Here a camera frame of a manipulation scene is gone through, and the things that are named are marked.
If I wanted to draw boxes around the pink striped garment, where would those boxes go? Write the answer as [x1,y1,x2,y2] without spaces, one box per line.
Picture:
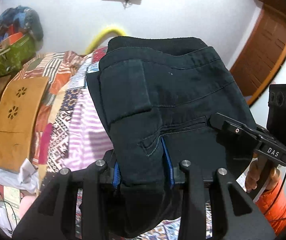
[62,89,113,171]

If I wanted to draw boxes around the yellow curved headboard pad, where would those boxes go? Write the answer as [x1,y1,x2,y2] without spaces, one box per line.
[84,27,127,55]

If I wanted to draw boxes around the black pants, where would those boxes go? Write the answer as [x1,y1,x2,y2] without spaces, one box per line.
[87,36,255,238]

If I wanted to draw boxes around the patchwork patterned bedspread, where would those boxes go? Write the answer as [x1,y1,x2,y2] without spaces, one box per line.
[0,45,214,240]

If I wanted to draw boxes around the black cable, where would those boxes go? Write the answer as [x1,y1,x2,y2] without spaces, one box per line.
[0,194,21,233]

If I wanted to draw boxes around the wooden lap desk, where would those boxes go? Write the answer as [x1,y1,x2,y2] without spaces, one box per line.
[0,76,48,173]

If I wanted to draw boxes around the orange sleeve forearm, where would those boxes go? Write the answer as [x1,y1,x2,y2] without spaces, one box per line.
[256,180,286,236]

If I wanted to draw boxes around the brown wooden door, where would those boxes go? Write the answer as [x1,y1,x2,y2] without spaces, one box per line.
[230,5,286,105]

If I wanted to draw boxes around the pile of clothes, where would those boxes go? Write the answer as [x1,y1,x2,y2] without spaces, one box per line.
[0,5,44,49]

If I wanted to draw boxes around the white crumpled cloth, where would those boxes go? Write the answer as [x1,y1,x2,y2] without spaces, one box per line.
[0,158,39,193]

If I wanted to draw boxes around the right hand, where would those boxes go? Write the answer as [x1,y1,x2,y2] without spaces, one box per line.
[245,158,280,193]

